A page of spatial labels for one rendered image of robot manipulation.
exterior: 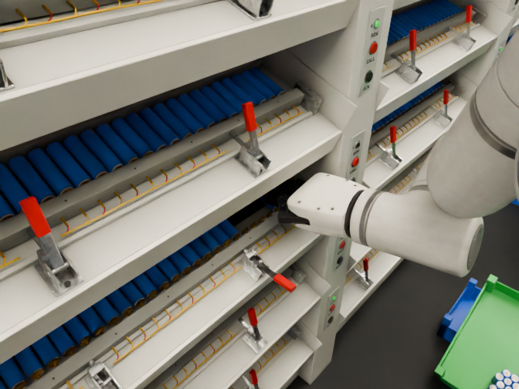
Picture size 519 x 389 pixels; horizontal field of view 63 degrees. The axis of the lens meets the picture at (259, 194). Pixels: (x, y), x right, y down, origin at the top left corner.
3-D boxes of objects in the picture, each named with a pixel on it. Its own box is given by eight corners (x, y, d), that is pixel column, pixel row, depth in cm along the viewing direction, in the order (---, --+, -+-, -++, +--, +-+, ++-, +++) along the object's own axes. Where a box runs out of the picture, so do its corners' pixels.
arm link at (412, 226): (388, 175, 60) (360, 226, 57) (490, 197, 52) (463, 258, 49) (398, 210, 66) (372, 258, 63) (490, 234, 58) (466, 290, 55)
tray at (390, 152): (465, 119, 122) (498, 80, 112) (349, 216, 87) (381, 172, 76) (409, 77, 128) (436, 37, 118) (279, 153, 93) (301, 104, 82)
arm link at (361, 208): (392, 179, 62) (373, 175, 64) (363, 212, 57) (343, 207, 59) (393, 224, 66) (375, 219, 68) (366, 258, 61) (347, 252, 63)
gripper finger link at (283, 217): (331, 211, 64) (317, 194, 69) (283, 227, 63) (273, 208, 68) (332, 218, 65) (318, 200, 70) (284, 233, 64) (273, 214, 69)
